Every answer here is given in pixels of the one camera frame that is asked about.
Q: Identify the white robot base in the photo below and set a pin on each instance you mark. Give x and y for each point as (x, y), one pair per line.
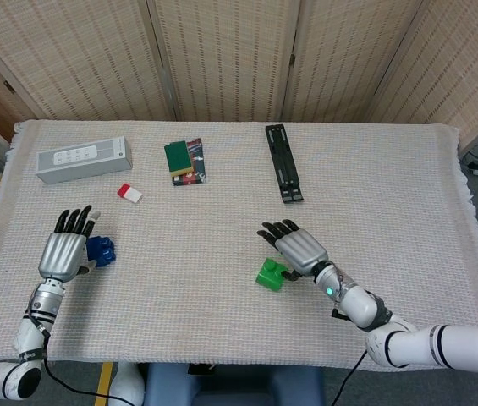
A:
(126, 385)

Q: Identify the green toy block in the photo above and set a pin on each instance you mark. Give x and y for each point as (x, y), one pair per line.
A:
(269, 275)

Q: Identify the blue toy block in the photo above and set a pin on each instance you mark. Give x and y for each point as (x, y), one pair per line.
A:
(102, 250)

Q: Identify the small red white box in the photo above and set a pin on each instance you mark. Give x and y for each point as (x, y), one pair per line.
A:
(130, 193)

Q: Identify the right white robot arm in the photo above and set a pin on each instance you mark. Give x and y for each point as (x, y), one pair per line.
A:
(412, 334)

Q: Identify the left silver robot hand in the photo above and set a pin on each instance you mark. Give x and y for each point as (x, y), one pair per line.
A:
(63, 256)

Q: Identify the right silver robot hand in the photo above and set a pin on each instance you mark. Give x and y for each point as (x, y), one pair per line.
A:
(302, 249)

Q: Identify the black folding stand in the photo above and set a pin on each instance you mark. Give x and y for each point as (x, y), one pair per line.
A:
(285, 165)

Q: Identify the bamboo screen panel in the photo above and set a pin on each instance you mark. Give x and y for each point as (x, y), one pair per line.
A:
(73, 55)
(463, 63)
(348, 55)
(226, 55)

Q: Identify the white woven table cloth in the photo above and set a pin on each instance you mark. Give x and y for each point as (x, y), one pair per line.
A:
(179, 237)

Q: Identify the grey power strip box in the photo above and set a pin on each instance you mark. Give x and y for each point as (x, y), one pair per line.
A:
(82, 162)

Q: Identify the green yellow sponge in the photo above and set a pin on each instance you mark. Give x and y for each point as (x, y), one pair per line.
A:
(177, 158)

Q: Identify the blue padded seat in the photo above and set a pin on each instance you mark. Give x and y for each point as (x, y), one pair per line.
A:
(230, 387)

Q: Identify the dark patterned packet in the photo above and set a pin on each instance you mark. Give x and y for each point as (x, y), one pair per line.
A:
(196, 167)

